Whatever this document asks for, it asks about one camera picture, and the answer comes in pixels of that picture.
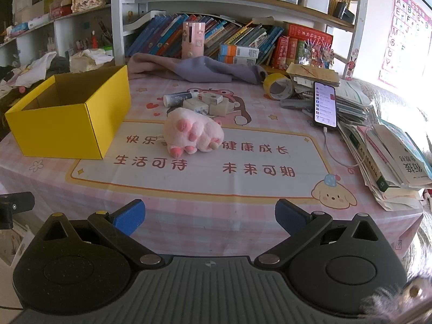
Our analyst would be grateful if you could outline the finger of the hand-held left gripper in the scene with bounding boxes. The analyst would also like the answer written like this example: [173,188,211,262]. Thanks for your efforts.
[0,192,35,231]

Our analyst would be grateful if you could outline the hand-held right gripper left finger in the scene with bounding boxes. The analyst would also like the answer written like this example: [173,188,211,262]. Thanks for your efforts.
[35,200,165,271]

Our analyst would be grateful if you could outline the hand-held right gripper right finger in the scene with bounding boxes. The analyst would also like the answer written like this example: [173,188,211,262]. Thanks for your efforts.
[254,199,385,271]

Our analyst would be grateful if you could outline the yellow cardboard box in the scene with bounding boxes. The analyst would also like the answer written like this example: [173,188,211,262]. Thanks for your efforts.
[4,65,132,160]

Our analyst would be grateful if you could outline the pink plush paw toy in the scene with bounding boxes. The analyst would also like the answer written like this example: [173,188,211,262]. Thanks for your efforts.
[164,107,225,155]

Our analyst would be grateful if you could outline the small white box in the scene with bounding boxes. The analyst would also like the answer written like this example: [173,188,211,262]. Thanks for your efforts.
[197,93,224,106]

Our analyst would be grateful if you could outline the pink printed table mat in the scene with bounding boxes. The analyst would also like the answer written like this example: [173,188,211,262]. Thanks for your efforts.
[0,63,424,271]

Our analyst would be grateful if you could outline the pile of workbooks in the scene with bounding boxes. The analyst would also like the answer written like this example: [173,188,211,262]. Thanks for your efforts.
[337,121,432,211]

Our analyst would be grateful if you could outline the grey flat case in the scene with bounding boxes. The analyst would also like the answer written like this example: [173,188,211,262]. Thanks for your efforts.
[280,99,313,110]

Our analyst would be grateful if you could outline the black smartphone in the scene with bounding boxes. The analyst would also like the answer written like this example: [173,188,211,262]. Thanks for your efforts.
[313,81,339,129]

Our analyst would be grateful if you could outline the white cream tube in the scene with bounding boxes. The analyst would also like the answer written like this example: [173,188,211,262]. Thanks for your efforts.
[163,90,200,107]

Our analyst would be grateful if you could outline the beige rectangular block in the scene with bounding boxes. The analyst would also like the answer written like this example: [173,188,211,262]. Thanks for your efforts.
[208,102,231,119]

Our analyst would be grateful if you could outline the white rectangular block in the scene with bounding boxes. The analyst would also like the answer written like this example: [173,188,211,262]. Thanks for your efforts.
[183,99,210,115]

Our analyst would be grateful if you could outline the white crumpled cloth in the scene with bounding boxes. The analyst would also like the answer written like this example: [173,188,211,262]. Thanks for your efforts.
[15,51,56,86]

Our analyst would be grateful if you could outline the yellow tape roll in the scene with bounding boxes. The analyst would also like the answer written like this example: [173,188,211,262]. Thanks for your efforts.
[263,73,293,101]

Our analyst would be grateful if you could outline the brown paper envelope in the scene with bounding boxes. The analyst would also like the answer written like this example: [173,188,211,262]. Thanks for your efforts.
[286,62,341,86]

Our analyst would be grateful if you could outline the cream plastic bag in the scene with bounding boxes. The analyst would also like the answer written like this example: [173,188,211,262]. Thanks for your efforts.
[69,49,115,73]

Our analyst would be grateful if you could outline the white side shelf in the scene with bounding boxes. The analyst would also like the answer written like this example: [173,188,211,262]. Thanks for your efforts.
[0,5,113,75]

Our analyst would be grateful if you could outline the purple grey cloth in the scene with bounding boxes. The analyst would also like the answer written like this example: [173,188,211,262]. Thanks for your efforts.
[127,53,269,84]

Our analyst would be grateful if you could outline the colourful figure card pack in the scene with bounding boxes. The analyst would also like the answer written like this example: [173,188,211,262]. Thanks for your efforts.
[304,39,335,70]

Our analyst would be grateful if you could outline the orange and white box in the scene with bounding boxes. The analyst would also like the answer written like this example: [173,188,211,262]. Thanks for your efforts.
[219,54,257,65]
[220,44,260,58]

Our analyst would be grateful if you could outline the red boxed book set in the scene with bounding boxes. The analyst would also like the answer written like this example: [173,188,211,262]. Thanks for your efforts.
[270,23,334,70]

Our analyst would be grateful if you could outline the row of blue books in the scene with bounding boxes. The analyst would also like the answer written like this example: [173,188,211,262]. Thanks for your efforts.
[126,13,286,66]

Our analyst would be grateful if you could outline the pink cartoon holder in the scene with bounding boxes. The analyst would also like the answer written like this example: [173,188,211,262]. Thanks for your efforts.
[182,21,206,59]

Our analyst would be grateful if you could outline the white bookshelf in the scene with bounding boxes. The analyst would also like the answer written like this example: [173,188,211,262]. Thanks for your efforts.
[111,0,363,79]

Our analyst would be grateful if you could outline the small black device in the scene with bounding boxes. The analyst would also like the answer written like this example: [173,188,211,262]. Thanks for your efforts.
[333,2,355,21]

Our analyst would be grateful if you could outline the white charging cable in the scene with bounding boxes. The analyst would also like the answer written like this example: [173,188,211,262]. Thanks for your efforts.
[322,126,363,168]

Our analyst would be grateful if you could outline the wall poster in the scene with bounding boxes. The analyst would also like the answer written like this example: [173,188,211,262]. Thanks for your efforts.
[378,0,432,80]

